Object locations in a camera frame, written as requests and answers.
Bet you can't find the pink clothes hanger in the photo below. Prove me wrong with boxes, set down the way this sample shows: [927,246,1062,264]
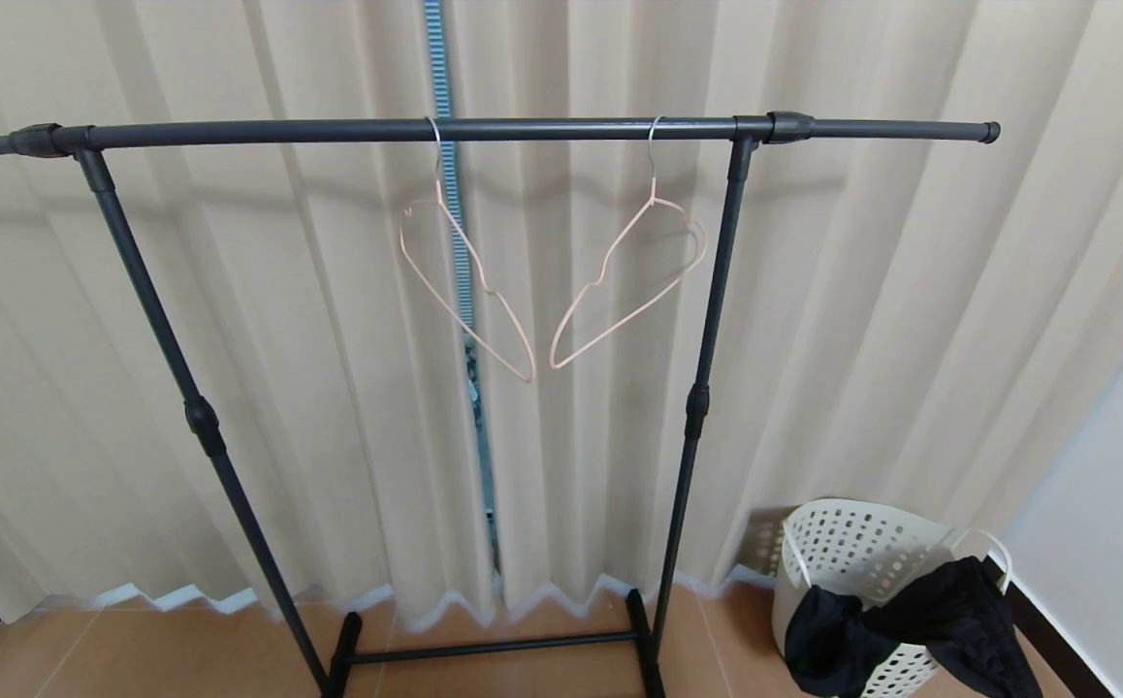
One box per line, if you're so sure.
[399,116,536,384]
[549,114,708,371]

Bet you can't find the black shorts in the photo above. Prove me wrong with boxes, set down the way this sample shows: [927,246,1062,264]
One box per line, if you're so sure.
[867,556,1044,698]

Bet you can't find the black clothes rack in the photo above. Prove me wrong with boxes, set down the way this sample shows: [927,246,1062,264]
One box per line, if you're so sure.
[0,110,1002,698]

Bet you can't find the white laundry basket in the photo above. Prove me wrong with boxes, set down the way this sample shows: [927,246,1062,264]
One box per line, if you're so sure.
[772,498,1013,698]

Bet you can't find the beige curtain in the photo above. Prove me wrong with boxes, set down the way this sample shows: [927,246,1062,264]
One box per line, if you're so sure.
[0,0,1123,626]

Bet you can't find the black garment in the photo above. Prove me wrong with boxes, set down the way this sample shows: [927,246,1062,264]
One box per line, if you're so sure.
[784,585,887,698]

